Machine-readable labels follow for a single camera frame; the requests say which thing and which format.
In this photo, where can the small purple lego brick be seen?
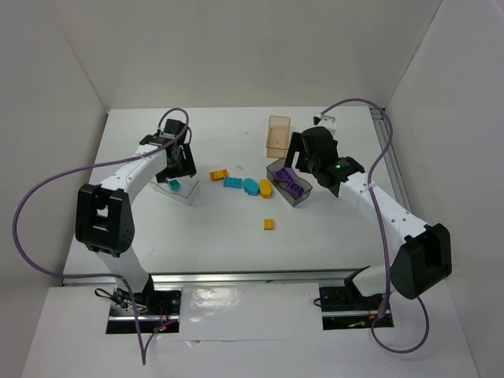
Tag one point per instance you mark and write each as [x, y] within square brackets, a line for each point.
[292, 178]

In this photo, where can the teal long lego brick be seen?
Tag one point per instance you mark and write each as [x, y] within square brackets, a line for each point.
[232, 182]

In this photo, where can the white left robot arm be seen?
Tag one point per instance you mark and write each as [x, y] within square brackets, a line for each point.
[104, 218]

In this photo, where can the teal rounded lego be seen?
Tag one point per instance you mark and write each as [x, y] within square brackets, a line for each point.
[251, 187]

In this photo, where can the orange transparent container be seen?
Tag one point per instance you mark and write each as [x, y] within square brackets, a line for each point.
[278, 138]

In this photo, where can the yellow long lego brick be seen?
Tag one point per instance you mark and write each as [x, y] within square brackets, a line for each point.
[218, 175]

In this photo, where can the yellow rounded lego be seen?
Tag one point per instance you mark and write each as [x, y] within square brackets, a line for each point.
[265, 188]

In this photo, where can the aluminium front rail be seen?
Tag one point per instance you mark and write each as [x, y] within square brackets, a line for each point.
[251, 277]

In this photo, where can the small yellow lego brick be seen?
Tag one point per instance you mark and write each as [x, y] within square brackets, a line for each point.
[269, 224]

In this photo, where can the aluminium side rail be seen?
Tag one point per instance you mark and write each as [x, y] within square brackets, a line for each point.
[397, 185]

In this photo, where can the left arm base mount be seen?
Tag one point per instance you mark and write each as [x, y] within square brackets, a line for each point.
[160, 313]

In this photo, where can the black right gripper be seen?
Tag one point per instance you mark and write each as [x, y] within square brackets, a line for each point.
[298, 150]

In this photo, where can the clear transparent container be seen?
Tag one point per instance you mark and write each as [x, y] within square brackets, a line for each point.
[183, 190]

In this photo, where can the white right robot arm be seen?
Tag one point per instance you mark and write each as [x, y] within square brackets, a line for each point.
[417, 255]

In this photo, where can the grey transparent container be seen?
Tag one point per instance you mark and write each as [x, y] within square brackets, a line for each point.
[280, 186]

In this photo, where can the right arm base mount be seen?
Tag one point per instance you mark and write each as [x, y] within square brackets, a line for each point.
[342, 309]

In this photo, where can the purple rounded lego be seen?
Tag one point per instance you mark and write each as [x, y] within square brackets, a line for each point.
[281, 175]

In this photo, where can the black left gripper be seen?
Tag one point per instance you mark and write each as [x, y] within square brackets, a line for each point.
[173, 172]

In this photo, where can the small teal lego brick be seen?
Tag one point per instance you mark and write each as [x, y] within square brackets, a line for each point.
[174, 185]

